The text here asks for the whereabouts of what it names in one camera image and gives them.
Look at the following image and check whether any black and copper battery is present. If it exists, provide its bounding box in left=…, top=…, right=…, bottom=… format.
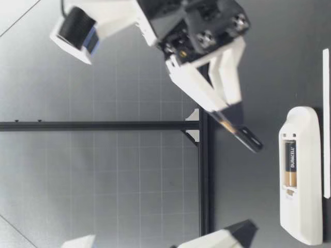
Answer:
left=212, top=111, right=264, bottom=153
left=284, top=141, right=298, bottom=187

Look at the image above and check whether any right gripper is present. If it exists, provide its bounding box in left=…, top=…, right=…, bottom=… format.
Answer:
left=136, top=0, right=251, bottom=128

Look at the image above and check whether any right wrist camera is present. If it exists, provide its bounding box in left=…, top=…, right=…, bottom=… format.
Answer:
left=49, top=0, right=156, bottom=66

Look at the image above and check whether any white remote control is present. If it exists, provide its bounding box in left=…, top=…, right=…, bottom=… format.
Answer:
left=278, top=106, right=324, bottom=245

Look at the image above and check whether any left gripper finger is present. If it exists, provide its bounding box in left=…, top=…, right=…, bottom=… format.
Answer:
left=170, top=219, right=260, bottom=248

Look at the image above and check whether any black frame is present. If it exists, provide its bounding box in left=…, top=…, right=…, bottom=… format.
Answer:
left=0, top=107, right=212, bottom=234

